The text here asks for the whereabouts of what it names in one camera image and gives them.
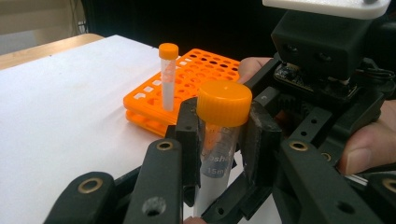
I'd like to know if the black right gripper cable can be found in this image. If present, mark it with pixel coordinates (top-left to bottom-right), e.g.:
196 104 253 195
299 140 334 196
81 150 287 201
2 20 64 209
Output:
358 57 396 94

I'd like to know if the black curtain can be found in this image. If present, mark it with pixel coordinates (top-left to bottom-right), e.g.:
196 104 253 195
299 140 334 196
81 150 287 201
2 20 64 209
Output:
81 0 281 60

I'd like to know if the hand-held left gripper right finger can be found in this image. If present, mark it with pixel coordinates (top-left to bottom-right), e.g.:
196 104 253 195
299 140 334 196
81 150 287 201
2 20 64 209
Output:
240 100 284 189

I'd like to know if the orange-capped clear tube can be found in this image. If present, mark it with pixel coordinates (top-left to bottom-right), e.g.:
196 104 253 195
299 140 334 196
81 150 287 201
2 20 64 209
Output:
193 79 254 218
158 42 180 112

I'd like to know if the beige wooden counter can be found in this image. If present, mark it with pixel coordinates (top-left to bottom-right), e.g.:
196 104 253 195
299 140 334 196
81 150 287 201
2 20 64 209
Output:
0 0 83 56

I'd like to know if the orange plastic tube rack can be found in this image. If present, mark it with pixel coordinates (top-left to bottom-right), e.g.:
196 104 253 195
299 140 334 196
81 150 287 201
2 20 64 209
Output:
122 48 241 138

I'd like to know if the wooden table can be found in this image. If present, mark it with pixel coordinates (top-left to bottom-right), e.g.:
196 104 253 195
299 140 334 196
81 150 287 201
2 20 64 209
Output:
0 33 106 71

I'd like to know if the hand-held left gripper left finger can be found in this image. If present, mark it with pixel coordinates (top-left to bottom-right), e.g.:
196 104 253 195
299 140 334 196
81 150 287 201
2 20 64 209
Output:
175 97 203 189

